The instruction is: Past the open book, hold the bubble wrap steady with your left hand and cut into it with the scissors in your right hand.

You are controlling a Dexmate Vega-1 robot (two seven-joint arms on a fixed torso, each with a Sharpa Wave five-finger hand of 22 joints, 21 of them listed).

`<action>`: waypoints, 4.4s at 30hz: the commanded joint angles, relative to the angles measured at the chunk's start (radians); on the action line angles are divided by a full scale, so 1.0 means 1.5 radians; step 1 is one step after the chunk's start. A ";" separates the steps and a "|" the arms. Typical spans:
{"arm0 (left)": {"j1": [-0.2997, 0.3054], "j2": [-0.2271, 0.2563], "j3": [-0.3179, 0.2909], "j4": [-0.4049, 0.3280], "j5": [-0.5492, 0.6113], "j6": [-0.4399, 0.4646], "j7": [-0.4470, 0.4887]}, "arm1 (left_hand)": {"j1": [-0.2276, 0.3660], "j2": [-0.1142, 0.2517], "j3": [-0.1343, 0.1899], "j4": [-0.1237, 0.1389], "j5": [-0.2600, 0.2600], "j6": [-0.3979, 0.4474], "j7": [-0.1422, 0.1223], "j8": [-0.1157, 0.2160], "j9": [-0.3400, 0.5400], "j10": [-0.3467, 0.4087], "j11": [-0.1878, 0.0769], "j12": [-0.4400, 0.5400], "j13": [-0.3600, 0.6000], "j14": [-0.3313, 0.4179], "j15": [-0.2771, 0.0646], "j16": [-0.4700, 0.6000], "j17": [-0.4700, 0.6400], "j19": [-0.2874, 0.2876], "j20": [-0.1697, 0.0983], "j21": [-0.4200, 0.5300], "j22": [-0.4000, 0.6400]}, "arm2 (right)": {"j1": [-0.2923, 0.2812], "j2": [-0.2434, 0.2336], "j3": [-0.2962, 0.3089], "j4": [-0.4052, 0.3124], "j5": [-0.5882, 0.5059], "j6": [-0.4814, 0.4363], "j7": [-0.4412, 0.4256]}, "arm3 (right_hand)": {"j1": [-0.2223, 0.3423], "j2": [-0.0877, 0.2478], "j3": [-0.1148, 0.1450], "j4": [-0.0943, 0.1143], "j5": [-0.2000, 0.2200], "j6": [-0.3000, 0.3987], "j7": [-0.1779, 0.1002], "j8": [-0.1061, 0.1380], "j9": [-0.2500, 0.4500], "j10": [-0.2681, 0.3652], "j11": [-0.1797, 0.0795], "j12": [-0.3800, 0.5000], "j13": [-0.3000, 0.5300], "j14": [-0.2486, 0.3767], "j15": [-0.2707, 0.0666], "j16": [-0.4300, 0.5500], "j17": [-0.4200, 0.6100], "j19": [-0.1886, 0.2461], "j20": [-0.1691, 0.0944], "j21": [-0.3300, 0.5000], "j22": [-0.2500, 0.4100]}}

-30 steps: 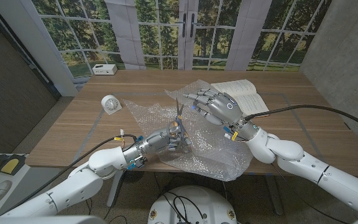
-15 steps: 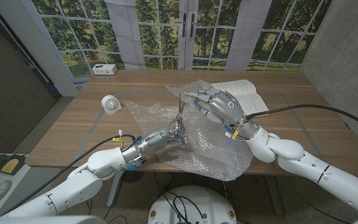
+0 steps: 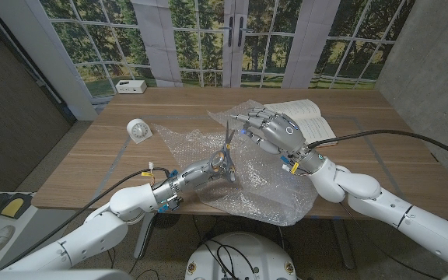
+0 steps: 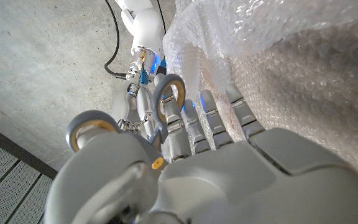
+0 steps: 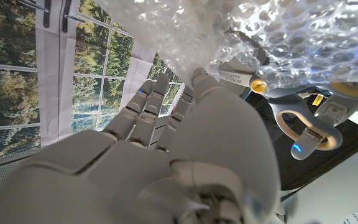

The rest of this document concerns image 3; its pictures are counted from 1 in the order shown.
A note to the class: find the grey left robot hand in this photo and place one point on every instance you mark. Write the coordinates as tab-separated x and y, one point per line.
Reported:
200	173

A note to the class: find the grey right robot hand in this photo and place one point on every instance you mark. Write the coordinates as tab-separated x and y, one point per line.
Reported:
284	132

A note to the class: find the large clear bubble wrap sheet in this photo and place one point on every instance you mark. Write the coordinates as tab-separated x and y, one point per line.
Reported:
267	186

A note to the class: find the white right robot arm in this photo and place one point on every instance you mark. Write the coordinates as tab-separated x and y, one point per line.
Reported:
360	184

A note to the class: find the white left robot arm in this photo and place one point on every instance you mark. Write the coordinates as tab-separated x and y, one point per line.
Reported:
130	198

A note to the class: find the open paperback book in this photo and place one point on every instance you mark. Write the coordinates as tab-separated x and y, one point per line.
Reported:
317	124

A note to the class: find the white round kitchen timer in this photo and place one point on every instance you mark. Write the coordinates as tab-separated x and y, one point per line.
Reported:
138	131

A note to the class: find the white table leg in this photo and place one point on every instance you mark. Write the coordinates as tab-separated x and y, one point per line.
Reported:
146	237

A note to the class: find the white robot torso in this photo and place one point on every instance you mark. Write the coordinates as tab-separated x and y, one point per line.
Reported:
243	256

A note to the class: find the white power socket box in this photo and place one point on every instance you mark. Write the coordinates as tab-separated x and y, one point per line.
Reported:
130	86

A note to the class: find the grey table leg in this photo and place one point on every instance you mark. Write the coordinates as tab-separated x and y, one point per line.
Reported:
342	241

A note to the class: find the printed forest window backdrop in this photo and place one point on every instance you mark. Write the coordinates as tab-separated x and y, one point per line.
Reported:
103	39

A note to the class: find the white floor mat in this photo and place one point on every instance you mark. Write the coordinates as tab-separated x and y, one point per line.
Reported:
23	221

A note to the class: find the dark brown door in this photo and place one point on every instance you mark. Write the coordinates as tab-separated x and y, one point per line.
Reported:
6	116

